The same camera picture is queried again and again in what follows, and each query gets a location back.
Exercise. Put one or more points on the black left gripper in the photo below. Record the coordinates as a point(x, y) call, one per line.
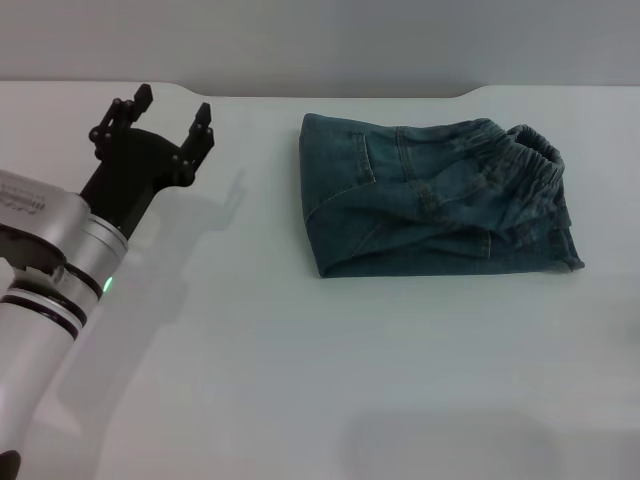
point(130, 170)

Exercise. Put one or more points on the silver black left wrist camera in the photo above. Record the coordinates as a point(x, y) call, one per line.
point(35, 215)

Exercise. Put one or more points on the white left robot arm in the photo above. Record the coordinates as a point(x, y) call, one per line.
point(30, 350)

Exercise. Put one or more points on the blue denim shorts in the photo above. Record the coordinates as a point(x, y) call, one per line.
point(400, 200)

